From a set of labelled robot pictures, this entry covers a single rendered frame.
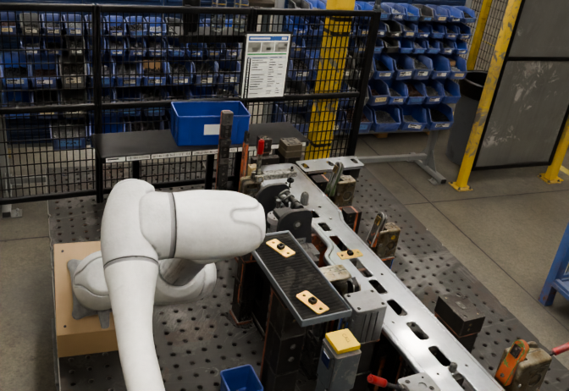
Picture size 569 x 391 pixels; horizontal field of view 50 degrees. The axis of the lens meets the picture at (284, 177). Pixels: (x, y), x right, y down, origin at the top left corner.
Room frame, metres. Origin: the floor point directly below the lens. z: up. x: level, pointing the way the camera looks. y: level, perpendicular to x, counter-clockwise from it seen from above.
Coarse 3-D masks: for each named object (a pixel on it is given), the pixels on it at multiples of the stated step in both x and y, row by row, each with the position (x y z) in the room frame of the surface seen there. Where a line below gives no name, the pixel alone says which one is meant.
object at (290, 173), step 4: (284, 168) 2.10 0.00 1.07; (288, 168) 2.10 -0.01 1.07; (292, 168) 2.09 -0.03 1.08; (252, 172) 2.03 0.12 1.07; (260, 172) 2.04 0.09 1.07; (264, 172) 2.05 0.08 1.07; (268, 172) 2.05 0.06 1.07; (272, 172) 2.05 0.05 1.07; (276, 172) 2.06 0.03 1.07; (280, 172) 2.06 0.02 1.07; (284, 172) 2.07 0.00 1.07; (288, 172) 2.07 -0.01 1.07; (292, 172) 2.08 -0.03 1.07; (296, 172) 2.08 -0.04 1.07; (252, 176) 2.03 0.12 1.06; (256, 176) 2.00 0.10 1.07; (264, 176) 2.02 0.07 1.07; (268, 176) 2.03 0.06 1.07; (272, 176) 2.03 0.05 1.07; (276, 176) 2.04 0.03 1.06; (280, 176) 2.05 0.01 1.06; (284, 176) 2.06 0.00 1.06; (288, 176) 2.07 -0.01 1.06; (292, 176) 2.07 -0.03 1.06; (288, 180) 2.08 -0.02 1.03; (292, 180) 2.08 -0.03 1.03
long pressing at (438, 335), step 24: (264, 168) 2.22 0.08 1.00; (312, 192) 2.07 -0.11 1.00; (336, 216) 1.92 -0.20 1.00; (360, 240) 1.78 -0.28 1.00; (336, 264) 1.62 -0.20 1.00; (384, 264) 1.66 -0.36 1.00; (384, 288) 1.53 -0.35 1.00; (408, 312) 1.42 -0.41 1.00; (408, 336) 1.32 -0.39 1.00; (432, 336) 1.33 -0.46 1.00; (408, 360) 1.23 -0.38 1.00; (432, 360) 1.24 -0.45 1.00; (456, 360) 1.25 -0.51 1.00; (456, 384) 1.16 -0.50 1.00; (480, 384) 1.18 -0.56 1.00
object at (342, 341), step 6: (342, 330) 1.12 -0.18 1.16; (348, 330) 1.12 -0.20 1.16; (330, 336) 1.09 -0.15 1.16; (336, 336) 1.10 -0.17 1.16; (342, 336) 1.10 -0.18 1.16; (348, 336) 1.10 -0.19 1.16; (330, 342) 1.08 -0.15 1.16; (336, 342) 1.08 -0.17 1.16; (342, 342) 1.08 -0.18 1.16; (348, 342) 1.08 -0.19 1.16; (354, 342) 1.09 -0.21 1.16; (336, 348) 1.06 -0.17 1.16; (342, 348) 1.06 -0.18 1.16; (348, 348) 1.06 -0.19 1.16; (354, 348) 1.07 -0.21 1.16
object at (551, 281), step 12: (564, 240) 2.97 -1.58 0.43; (564, 252) 2.94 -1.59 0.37; (552, 264) 2.98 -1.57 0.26; (564, 264) 2.94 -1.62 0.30; (552, 276) 2.95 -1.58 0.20; (564, 276) 2.99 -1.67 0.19; (552, 288) 2.94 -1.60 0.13; (564, 288) 2.87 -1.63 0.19; (540, 300) 2.96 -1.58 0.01; (552, 300) 2.95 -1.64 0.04
